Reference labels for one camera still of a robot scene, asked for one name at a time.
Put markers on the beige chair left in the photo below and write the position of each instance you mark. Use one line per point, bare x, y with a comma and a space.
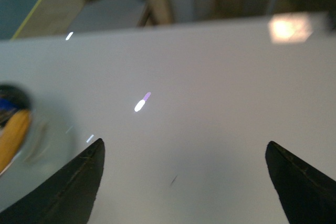
103, 15

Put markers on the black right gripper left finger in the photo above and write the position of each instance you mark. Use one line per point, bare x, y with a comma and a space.
67, 196

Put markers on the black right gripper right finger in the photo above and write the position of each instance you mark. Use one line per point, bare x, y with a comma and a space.
306, 194

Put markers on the yellow corn cob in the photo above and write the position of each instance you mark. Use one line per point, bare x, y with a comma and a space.
13, 136

